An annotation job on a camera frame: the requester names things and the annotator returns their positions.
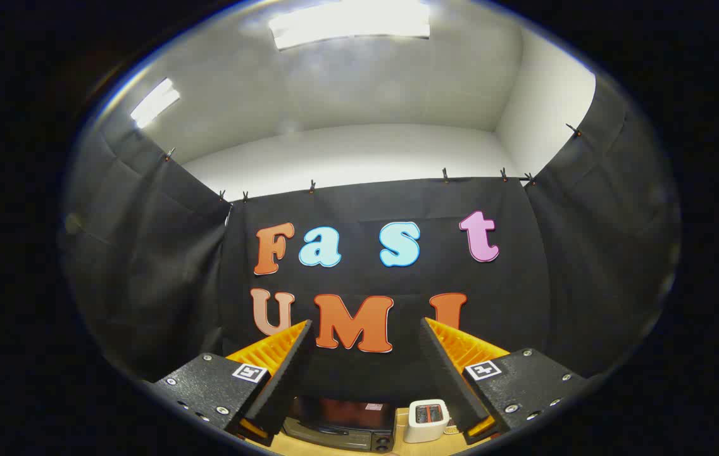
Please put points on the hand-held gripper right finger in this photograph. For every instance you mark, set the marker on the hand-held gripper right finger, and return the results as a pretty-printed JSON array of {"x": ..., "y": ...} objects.
[{"x": 445, "y": 373}]

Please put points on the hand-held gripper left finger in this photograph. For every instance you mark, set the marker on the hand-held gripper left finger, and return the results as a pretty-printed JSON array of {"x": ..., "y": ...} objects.
[{"x": 290, "y": 373}]

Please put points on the black toaster oven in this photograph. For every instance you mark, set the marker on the black toaster oven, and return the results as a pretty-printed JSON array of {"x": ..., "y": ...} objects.
[{"x": 340, "y": 415}]

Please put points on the white pop-up toaster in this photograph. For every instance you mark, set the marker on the white pop-up toaster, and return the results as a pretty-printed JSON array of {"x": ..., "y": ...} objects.
[{"x": 426, "y": 432}]

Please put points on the black backdrop cloth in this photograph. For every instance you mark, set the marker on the black backdrop cloth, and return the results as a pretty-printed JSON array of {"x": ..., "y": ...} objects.
[{"x": 144, "y": 266}]

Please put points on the row of cloth clips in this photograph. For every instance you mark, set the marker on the row of cloth clips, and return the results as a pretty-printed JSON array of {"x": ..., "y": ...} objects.
[{"x": 312, "y": 186}]

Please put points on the small ceiling light panel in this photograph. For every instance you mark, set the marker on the small ceiling light panel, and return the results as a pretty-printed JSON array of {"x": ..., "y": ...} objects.
[{"x": 155, "y": 102}]

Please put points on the large ceiling light panel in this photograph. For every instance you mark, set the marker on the large ceiling light panel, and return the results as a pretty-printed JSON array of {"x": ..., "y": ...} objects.
[{"x": 350, "y": 22}]

